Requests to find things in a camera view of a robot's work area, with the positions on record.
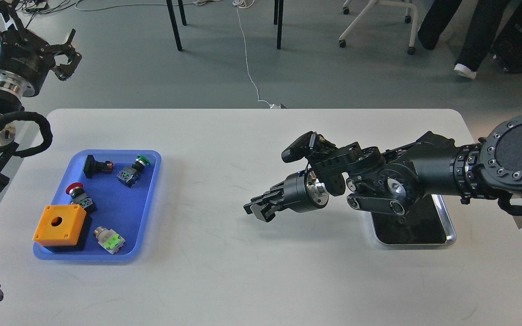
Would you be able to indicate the white rolling chair base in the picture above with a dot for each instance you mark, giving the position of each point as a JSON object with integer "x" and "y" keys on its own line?
{"x": 411, "y": 18}

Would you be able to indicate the black table leg right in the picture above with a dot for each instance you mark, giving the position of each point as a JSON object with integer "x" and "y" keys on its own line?
{"x": 278, "y": 20}

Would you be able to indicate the orange button enclosure box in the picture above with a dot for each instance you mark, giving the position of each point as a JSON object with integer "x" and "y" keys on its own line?
{"x": 63, "y": 228}

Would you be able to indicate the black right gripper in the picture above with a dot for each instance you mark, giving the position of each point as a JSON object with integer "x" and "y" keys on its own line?
{"x": 301, "y": 192}

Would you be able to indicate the black table leg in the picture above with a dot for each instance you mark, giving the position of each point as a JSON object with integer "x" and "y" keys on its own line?
{"x": 278, "y": 20}
{"x": 173, "y": 21}

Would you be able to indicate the black selector switch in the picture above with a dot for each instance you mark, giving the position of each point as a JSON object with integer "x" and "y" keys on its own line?
{"x": 92, "y": 167}

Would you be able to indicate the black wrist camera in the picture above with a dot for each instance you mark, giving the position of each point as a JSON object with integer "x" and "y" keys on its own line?
{"x": 300, "y": 148}

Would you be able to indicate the blue plastic tray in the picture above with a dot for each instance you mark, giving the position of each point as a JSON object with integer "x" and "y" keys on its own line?
{"x": 125, "y": 210}

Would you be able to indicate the black table leg left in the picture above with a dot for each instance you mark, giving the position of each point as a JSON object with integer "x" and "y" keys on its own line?
{"x": 173, "y": 21}

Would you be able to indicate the red mushroom push button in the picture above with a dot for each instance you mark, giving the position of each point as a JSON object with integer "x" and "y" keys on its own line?
{"x": 79, "y": 197}

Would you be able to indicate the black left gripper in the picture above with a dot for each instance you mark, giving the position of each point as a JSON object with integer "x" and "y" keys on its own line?
{"x": 14, "y": 63}

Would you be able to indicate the green push button switch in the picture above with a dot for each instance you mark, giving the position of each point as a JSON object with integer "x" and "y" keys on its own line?
{"x": 130, "y": 175}

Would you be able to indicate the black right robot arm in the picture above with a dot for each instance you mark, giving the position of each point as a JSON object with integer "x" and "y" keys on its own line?
{"x": 392, "y": 181}

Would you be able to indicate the stainless steel tray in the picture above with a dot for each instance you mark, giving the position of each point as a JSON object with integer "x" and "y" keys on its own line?
{"x": 427, "y": 223}

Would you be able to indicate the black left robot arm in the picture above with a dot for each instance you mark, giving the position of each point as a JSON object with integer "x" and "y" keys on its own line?
{"x": 11, "y": 109}

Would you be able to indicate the silver green-block push button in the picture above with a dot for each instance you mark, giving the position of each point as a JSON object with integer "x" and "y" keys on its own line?
{"x": 109, "y": 239}

